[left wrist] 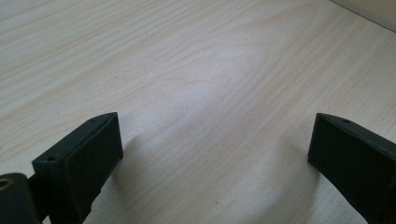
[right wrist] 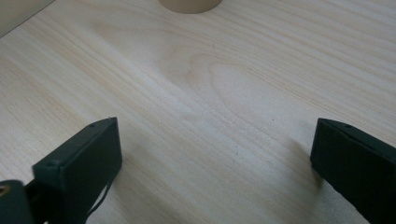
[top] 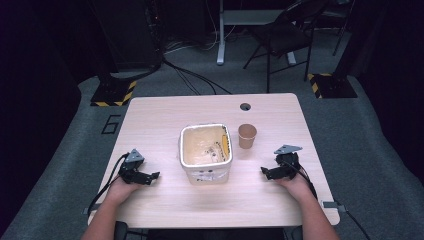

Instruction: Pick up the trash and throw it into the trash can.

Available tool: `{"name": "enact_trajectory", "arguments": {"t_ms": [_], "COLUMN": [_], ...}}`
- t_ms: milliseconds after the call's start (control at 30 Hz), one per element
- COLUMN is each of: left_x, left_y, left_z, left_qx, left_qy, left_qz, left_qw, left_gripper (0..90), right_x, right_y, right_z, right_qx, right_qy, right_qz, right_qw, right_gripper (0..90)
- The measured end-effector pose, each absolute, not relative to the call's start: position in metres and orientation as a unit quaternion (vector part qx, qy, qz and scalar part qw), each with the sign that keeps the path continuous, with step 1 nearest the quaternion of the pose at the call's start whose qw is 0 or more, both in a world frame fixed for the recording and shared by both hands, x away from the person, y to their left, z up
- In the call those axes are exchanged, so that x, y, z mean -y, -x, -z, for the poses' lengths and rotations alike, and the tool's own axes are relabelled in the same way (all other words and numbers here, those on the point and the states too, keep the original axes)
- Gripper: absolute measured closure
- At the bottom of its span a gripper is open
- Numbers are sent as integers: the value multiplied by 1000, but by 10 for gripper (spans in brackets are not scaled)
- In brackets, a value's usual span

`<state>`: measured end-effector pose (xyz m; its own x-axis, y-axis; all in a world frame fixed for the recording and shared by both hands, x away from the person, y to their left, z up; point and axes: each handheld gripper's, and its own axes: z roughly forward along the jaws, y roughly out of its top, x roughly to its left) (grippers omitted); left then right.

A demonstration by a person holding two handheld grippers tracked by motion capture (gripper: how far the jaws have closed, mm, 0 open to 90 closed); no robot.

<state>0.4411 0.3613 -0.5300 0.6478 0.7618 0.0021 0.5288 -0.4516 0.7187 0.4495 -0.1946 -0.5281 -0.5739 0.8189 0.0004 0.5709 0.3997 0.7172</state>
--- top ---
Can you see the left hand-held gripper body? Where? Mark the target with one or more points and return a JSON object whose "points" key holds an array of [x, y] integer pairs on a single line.
{"points": [[130, 171]]}

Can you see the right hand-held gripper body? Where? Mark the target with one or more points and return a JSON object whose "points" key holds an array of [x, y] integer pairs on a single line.
{"points": [[287, 165]]}

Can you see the person's left hand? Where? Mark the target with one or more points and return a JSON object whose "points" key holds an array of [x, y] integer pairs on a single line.
{"points": [[120, 191]]}

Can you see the person's right hand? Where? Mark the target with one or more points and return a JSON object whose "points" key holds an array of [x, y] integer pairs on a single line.
{"points": [[296, 186]]}

